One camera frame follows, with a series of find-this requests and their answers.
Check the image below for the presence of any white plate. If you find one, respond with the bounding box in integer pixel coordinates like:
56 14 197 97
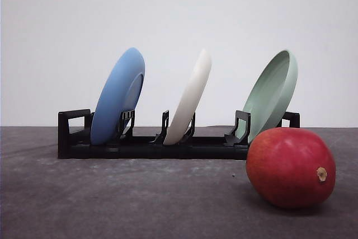
164 49 212 146

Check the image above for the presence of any red pomegranate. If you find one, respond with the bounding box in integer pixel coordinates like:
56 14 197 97
246 127 336 209

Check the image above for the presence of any blue plate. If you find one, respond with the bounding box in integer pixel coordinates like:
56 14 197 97
91 48 145 146

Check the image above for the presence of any light green plate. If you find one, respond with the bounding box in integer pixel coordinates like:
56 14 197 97
237 50 298 144

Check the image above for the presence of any black plate rack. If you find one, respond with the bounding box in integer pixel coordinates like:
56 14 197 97
58 109 300 160

